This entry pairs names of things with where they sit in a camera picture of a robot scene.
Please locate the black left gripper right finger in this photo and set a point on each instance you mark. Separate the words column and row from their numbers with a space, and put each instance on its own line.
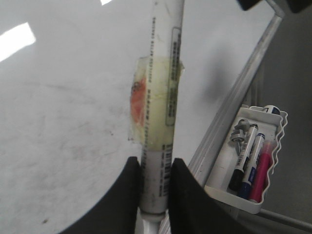
column 191, row 210

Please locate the white black whiteboard marker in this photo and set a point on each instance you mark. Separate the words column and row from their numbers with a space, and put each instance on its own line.
column 166, row 32

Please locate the red magnet in clear tape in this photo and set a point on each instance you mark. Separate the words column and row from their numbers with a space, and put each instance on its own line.
column 139, row 102

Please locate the white blue eraser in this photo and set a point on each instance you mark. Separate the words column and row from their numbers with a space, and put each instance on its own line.
column 271, row 109

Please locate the black capped whiteboard marker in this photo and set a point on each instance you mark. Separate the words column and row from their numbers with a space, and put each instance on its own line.
column 242, row 160

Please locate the blue capped whiteboard marker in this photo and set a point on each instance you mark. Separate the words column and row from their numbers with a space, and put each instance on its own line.
column 250, row 172

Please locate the white marker tray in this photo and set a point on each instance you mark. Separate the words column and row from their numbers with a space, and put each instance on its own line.
column 217, row 185

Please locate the white whiteboard with aluminium frame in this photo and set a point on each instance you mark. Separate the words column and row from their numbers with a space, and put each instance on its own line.
column 66, row 70

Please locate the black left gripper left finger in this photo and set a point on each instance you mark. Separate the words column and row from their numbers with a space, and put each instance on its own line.
column 116, row 212

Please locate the red pink whiteboard marker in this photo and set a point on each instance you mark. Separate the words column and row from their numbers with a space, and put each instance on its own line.
column 261, row 171

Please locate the grey plastic clip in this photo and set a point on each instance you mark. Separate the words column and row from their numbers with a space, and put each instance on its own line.
column 239, row 133

